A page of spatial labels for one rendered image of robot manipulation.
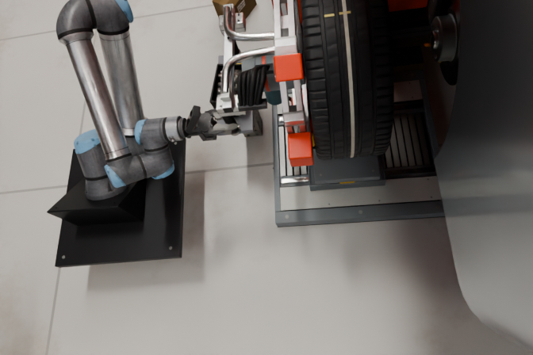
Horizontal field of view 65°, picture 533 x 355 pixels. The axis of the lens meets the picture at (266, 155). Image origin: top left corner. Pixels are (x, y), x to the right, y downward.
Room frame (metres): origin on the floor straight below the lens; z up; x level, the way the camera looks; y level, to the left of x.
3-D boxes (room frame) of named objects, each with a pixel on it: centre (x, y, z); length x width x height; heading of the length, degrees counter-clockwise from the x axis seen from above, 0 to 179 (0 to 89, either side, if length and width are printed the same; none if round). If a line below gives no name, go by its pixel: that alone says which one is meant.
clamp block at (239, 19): (1.08, -0.07, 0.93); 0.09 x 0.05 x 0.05; 70
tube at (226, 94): (0.80, -0.06, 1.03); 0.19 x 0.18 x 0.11; 70
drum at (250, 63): (0.87, -0.14, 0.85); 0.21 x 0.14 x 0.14; 70
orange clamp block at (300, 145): (0.55, -0.11, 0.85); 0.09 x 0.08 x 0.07; 160
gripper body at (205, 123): (0.81, 0.18, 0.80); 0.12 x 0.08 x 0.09; 70
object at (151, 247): (0.93, 0.72, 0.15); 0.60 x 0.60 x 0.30; 72
